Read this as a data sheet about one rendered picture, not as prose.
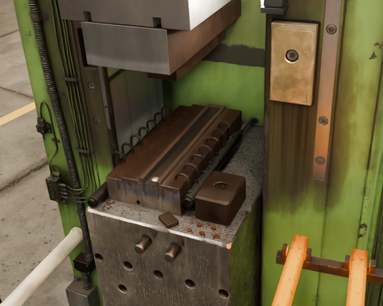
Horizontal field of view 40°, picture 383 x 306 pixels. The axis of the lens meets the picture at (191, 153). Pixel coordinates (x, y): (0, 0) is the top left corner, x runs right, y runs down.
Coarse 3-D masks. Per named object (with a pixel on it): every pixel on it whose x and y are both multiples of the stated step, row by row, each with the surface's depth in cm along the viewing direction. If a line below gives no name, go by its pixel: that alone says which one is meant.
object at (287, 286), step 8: (296, 240) 106; (304, 240) 106; (296, 248) 104; (304, 248) 104; (288, 256) 102; (296, 256) 102; (304, 256) 103; (288, 264) 100; (296, 264) 100; (288, 272) 98; (296, 272) 98; (280, 280) 97; (288, 280) 96; (296, 280) 96; (280, 288) 95; (288, 288) 95; (280, 296) 93; (288, 296) 93; (272, 304) 92; (280, 304) 92; (288, 304) 92
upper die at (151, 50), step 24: (240, 0) 136; (96, 24) 108; (120, 24) 106; (216, 24) 125; (96, 48) 111; (120, 48) 109; (144, 48) 106; (168, 48) 104; (192, 48) 114; (168, 72) 107
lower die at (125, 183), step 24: (168, 120) 153; (192, 120) 150; (216, 120) 149; (240, 120) 154; (144, 144) 142; (168, 144) 139; (192, 144) 136; (120, 168) 132; (144, 168) 130; (168, 168) 127; (192, 168) 128; (120, 192) 130; (144, 192) 126; (168, 192) 123
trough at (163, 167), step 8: (208, 112) 154; (200, 120) 150; (208, 120) 150; (192, 128) 146; (200, 128) 147; (184, 136) 142; (192, 136) 143; (176, 144) 138; (184, 144) 139; (168, 152) 134; (176, 152) 136; (160, 160) 131; (168, 160) 133; (160, 168) 130; (152, 176) 127; (152, 184) 124
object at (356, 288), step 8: (352, 256) 101; (360, 256) 101; (352, 264) 99; (360, 264) 99; (352, 272) 97; (360, 272) 97; (352, 280) 96; (360, 280) 96; (352, 288) 94; (360, 288) 94; (352, 296) 92; (360, 296) 92; (352, 304) 91; (360, 304) 91
